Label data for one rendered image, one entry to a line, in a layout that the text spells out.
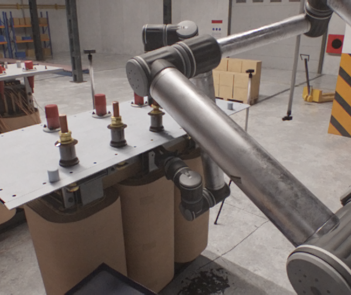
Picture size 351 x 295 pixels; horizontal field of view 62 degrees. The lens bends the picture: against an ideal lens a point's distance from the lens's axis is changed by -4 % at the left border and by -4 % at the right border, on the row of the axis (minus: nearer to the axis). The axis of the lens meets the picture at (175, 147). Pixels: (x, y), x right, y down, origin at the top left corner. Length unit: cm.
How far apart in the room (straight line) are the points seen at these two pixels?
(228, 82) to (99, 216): 667
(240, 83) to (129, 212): 628
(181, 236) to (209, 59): 144
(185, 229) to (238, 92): 587
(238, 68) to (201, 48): 696
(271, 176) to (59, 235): 102
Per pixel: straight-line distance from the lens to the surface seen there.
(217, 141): 89
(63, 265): 163
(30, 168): 133
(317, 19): 180
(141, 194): 171
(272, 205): 83
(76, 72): 1138
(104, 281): 143
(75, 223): 146
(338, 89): 618
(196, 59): 118
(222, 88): 798
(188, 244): 236
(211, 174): 149
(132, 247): 193
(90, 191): 147
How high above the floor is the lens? 190
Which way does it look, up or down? 22 degrees down
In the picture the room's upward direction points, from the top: straight up
